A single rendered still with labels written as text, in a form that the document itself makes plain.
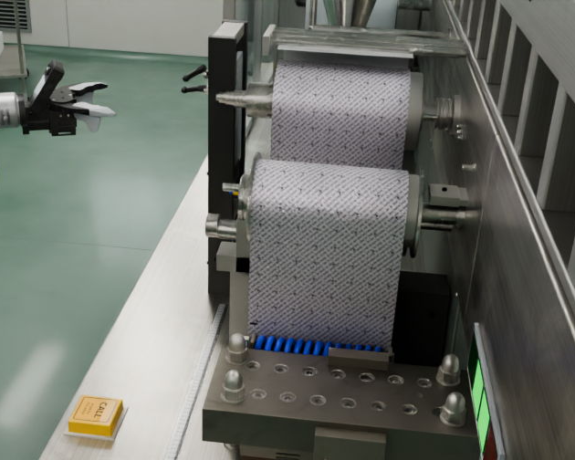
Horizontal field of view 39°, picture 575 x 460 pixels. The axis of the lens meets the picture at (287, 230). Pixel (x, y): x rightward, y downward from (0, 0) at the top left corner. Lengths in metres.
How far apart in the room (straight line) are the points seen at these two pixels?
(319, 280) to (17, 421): 1.76
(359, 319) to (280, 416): 0.23
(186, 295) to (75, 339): 1.55
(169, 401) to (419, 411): 0.44
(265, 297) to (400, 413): 0.28
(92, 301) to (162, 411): 2.08
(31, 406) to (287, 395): 1.79
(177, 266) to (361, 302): 0.63
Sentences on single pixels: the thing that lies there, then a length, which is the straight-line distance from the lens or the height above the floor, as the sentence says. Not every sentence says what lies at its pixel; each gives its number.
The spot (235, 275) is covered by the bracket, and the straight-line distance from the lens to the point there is 1.38.
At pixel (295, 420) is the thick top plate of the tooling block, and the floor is 1.03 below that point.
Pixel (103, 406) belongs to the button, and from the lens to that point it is 1.37.
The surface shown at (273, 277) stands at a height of 1.14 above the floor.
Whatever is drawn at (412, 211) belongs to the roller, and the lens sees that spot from 1.23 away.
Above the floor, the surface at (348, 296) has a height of 1.12.
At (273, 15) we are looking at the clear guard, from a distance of 2.19.
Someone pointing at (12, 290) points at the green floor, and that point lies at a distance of 3.59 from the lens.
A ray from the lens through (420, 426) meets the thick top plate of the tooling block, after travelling 1.19.
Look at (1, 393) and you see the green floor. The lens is 3.00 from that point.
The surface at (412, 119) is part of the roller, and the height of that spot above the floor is 1.34.
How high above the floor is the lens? 1.77
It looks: 26 degrees down
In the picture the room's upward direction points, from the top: 3 degrees clockwise
